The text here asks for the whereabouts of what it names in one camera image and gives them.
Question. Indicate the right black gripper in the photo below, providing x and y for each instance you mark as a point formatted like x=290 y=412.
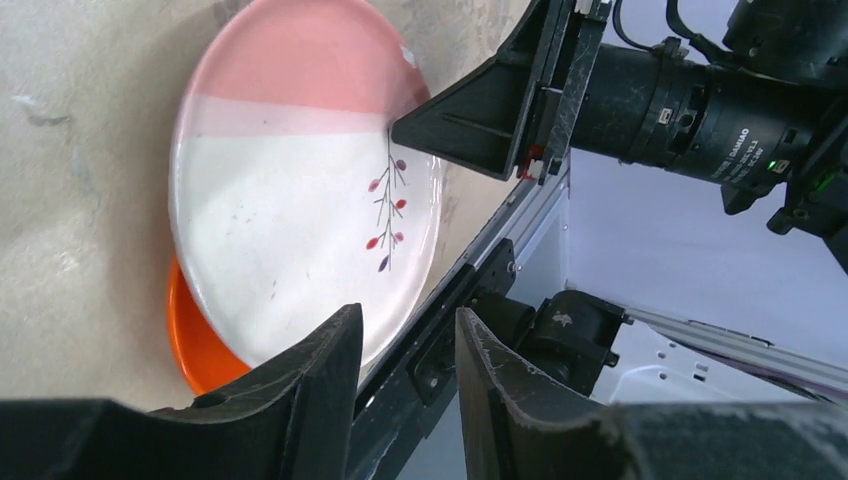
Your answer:
x=474 y=122

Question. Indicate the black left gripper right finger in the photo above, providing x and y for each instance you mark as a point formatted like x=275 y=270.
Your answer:
x=519 y=423

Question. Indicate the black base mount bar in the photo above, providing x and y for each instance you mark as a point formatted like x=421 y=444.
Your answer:
x=410 y=390

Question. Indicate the aluminium frame rail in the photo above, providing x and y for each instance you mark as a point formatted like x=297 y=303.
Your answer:
x=662 y=243

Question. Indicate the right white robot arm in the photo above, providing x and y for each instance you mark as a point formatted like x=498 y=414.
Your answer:
x=577 y=389

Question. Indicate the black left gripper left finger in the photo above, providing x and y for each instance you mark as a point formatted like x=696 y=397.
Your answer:
x=289 y=418

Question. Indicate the cream bottom plate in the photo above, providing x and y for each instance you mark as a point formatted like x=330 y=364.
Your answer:
x=288 y=199

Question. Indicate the orange plate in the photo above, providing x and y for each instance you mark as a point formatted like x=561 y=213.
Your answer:
x=205 y=362

